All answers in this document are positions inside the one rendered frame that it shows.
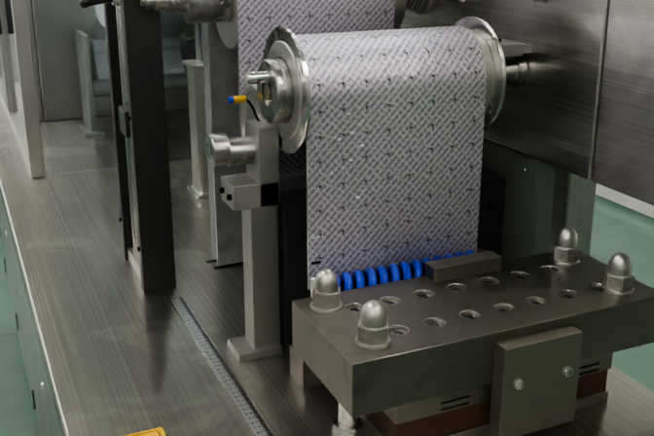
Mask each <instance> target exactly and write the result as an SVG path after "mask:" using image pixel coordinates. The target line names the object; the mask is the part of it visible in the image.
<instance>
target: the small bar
mask: <svg viewBox="0 0 654 436"><path fill-rule="evenodd" d="M500 270H501V256H499V255H498V254H496V253H494V252H493V251H491V250H489V251H484V252H478V253H473V254H467V255H461V256H456V257H451V258H446V259H440V260H435V261H429V262H425V264H424V275H425V276H426V277H428V278H429V279H430V280H432V281H433V282H439V281H444V280H449V279H455V278H460V277H465V276H469V275H475V274H480V273H489V272H495V271H500Z"/></svg>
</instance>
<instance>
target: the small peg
mask: <svg viewBox="0 0 654 436"><path fill-rule="evenodd" d="M270 80H271V74H270V72H269V71H264V72H263V71H258V72H246V73H245V74H244V81H245V83H246V84H247V85H252V84H258V83H259V84H264V83H269V82H270Z"/></svg>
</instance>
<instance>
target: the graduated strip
mask: <svg viewBox="0 0 654 436"><path fill-rule="evenodd" d="M169 301H170V303H171V304H172V306H173V307H174V309H175V311H176V312H177V314H178V315H179V317H180V319H181V320H182V322H183V323H184V325H185V327H186V328H187V330H188V331H189V333H190V335H191V336H192V338H193V339H194V341H195V343H196V344H197V346H198V347H199V349H200V351H201V353H202V355H203V356H204V358H205V359H206V361H207V363H208V364H209V366H210V367H211V369H212V371H213V372H214V374H215V375H216V377H217V379H218V380H219V382H220V383H221V384H222V386H223V387H224V389H225V390H226V392H227V394H228V395H229V397H230V398H231V400H232V402H233V403H234V405H235V406H236V409H237V410H238V412H239V413H240V415H241V417H242V418H243V420H244V421H245V423H246V425H247V426H248V428H249V430H250V431H251V433H252V434H253V436H275V435H274V433H273V431H272V430H271V428H270V427H269V425H268V424H267V422H266V421H265V419H264V418H263V416H262V415H261V413H260V412H259V410H258V409H257V407H256V406H255V404H254V403H253V401H252V400H251V398H250V397H249V395H248V394H247V392H246V391H245V389H244V388H243V386H242V385H241V383H240V382H239V380H238V379H237V377H236V375H235V374H234V372H233V371H232V369H231V368H230V366H229V365H228V363H227V362H226V360H225V359H224V357H223V356H222V354H221V353H220V351H219V350H218V348H217V347H216V345H215V344H214V342H212V340H211V339H210V337H209V336H208V334H207V333H206V331H205V330H204V328H203V327H202V325H201V324H200V322H199V320H198V319H197V317H196V316H195V314H194V313H193V311H192V310H191V308H190V307H189V305H188V304H187V302H186V301H185V299H184V298H183V297H178V298H172V299H169Z"/></svg>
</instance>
